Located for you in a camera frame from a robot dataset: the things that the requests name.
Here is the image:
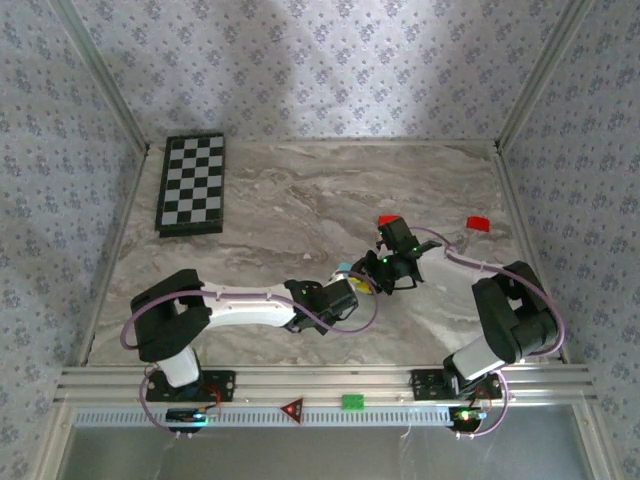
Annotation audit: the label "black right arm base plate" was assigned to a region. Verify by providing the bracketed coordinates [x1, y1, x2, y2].
[410, 368, 504, 401]

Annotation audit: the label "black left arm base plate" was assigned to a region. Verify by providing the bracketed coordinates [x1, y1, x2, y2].
[144, 369, 236, 404]

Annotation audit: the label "grey slotted cable duct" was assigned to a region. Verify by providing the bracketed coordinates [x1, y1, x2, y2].
[73, 405, 494, 428]

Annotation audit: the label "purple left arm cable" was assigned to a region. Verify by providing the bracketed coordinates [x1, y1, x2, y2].
[122, 269, 381, 440]

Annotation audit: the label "aluminium front frame rail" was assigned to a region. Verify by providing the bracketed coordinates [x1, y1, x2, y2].
[53, 364, 596, 405]

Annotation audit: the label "aluminium side rail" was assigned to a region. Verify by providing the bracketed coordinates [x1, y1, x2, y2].
[492, 149, 571, 364]
[77, 149, 151, 366]

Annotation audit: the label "small circuit board green light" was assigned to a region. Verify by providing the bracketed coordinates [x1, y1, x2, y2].
[166, 407, 221, 426]

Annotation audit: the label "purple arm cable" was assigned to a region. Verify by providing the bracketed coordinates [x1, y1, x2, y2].
[409, 227, 569, 441]
[122, 269, 381, 440]

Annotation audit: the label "small circuit board red green lights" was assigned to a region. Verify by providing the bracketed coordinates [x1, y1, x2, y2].
[448, 407, 489, 431]

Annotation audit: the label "aluminium corner post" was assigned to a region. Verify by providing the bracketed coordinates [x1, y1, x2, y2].
[494, 0, 596, 154]
[49, 0, 151, 154]

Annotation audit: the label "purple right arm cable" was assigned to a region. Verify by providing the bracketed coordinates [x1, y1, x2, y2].
[409, 227, 569, 441]

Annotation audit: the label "black and grey chessboard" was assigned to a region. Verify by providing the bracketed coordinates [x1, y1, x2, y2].
[153, 132, 227, 239]

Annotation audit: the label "red and black triangle marker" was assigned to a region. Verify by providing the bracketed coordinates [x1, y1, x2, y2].
[279, 397, 306, 427]

